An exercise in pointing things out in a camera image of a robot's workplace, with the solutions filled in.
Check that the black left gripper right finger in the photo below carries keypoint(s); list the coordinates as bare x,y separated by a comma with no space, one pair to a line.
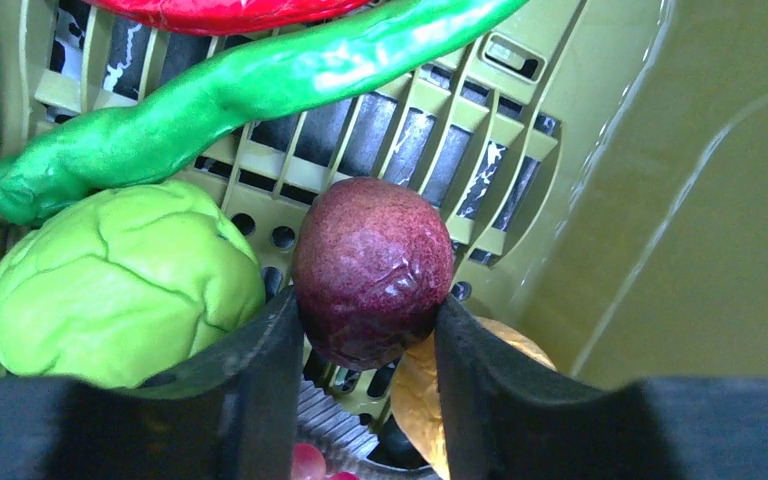
506,416

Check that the light green round fruit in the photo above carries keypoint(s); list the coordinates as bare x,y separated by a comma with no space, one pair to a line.
125,284

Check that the dark red plum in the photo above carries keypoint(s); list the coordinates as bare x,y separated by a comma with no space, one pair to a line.
373,263

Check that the red grape bunch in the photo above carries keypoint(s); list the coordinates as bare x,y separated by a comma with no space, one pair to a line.
308,463

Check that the red chili pepper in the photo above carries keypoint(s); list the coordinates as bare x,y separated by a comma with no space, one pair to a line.
225,17

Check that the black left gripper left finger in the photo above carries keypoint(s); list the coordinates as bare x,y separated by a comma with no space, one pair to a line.
229,412

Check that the orange tangerine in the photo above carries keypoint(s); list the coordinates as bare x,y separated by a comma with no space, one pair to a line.
415,404

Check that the green chili pepper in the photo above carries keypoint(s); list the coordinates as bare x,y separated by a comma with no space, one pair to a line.
261,80

